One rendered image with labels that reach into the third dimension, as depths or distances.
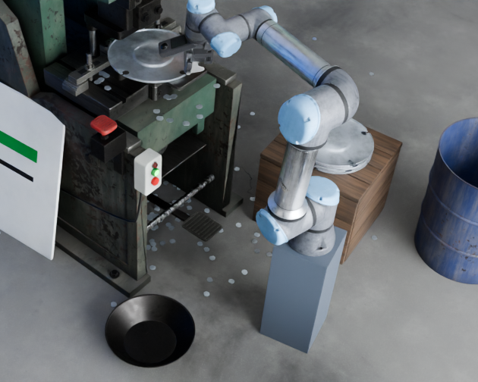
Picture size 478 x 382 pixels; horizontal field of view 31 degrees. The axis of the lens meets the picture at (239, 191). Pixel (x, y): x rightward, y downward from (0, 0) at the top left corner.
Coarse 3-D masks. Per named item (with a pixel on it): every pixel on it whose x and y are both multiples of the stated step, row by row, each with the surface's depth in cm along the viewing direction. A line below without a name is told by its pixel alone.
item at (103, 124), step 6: (96, 120) 254; (102, 120) 254; (108, 120) 255; (90, 126) 254; (96, 126) 252; (102, 126) 253; (108, 126) 253; (114, 126) 253; (102, 132) 251; (108, 132) 252
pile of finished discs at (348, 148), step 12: (336, 132) 317; (348, 132) 318; (360, 132) 319; (336, 144) 312; (348, 144) 312; (360, 144) 314; (372, 144) 314; (324, 156) 307; (336, 156) 308; (348, 156) 308; (360, 156) 309; (324, 168) 305; (336, 168) 305; (348, 168) 305; (360, 168) 309
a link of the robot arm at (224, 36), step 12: (216, 12) 240; (204, 24) 238; (216, 24) 237; (228, 24) 238; (240, 24) 240; (204, 36) 240; (216, 36) 236; (228, 36) 236; (240, 36) 240; (216, 48) 237; (228, 48) 237
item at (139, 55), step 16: (144, 32) 285; (160, 32) 286; (112, 48) 277; (128, 48) 278; (144, 48) 278; (112, 64) 271; (128, 64) 271; (144, 64) 272; (160, 64) 272; (176, 64) 273; (144, 80) 265; (160, 80) 267
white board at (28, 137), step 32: (0, 96) 292; (0, 128) 299; (32, 128) 290; (64, 128) 283; (0, 160) 306; (32, 160) 297; (0, 192) 313; (32, 192) 303; (0, 224) 321; (32, 224) 311
